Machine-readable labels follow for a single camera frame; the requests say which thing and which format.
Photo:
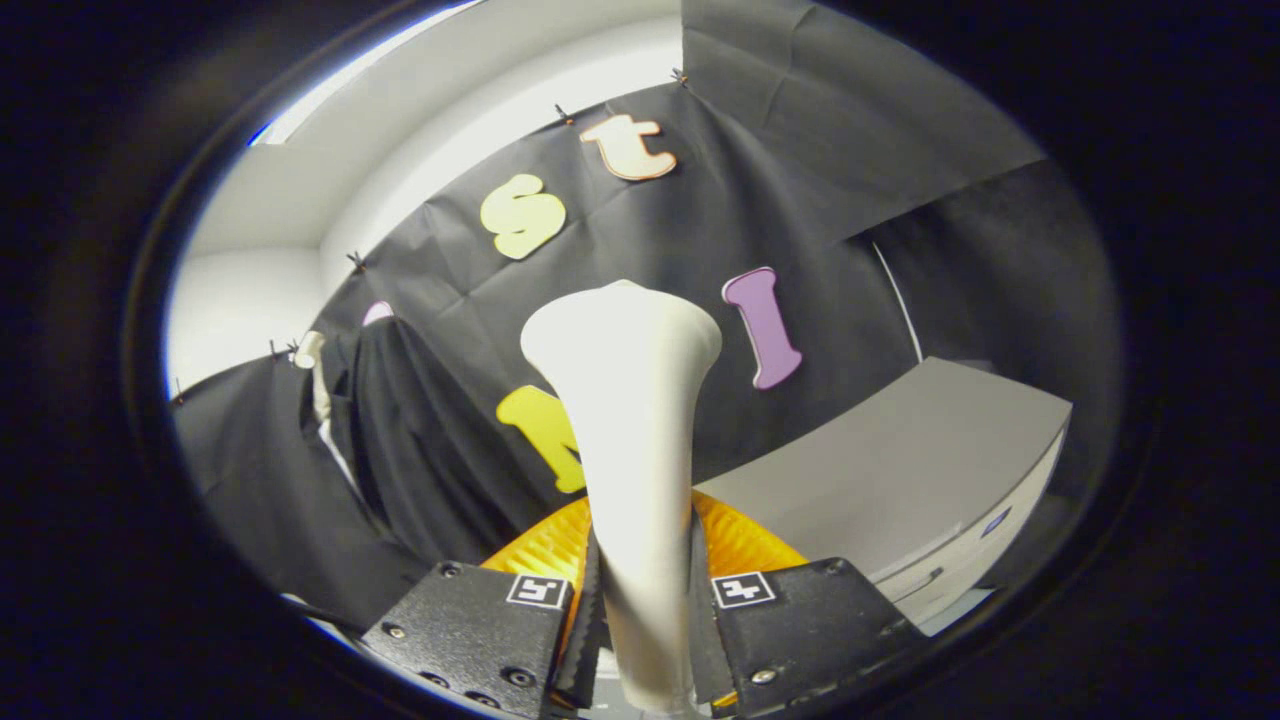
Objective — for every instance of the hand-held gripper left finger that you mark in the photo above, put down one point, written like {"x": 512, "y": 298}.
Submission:
{"x": 470, "y": 630}

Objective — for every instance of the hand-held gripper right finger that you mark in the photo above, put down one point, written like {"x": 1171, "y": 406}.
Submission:
{"x": 800, "y": 630}

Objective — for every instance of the black suit jacket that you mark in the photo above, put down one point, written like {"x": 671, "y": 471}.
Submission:
{"x": 430, "y": 450}

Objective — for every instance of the white shirt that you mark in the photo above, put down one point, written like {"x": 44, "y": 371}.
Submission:
{"x": 338, "y": 455}

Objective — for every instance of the white garment steamer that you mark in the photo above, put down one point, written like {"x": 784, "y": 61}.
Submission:
{"x": 635, "y": 450}

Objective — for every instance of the grey cabinet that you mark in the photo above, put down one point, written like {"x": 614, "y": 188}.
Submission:
{"x": 900, "y": 450}

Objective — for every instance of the cream plastic hanger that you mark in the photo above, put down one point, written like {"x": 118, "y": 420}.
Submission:
{"x": 312, "y": 365}

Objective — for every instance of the black backdrop cloth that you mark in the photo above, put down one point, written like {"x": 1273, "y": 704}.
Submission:
{"x": 820, "y": 180}

